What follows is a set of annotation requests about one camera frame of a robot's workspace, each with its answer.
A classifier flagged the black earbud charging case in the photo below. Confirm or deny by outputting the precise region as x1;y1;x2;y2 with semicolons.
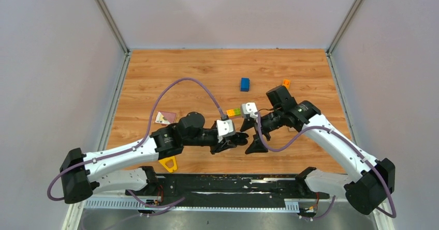
231;132;249;146

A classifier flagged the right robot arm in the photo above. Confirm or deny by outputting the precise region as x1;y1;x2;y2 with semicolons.
241;85;397;219

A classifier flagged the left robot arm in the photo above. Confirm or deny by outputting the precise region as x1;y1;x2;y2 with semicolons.
60;111;248;204

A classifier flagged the orange green toy brick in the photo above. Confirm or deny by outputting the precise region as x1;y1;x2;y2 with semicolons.
226;108;242;118

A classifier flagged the blue toy block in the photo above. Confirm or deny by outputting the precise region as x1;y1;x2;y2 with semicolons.
240;77;250;92

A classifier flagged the orange round toy brick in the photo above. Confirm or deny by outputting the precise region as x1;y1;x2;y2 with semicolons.
282;79;290;89

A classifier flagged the pink picture card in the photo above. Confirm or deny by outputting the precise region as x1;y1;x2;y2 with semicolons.
154;111;177;125

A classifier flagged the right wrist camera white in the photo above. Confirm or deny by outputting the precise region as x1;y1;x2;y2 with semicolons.
240;102;258;119

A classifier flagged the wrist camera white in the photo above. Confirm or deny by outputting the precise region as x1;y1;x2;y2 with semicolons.
216;119;236;143
240;102;258;119

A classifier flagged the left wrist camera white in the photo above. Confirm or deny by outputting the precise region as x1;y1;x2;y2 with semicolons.
216;119;236;143

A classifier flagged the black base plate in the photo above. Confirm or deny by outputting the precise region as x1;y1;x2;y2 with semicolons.
134;174;330;210

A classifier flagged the yellow triangular plastic frame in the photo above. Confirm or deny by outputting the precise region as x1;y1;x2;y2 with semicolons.
158;156;178;173

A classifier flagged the aluminium slotted rail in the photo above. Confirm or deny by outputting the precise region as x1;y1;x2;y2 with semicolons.
85;178;386;213

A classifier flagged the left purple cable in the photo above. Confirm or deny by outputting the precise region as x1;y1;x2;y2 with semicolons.
47;78;229;202

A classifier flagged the purple cable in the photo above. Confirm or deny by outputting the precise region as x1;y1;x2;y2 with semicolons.
256;113;397;221
47;78;229;202

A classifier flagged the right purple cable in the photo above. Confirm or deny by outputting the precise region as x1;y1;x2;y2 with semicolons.
256;113;397;221

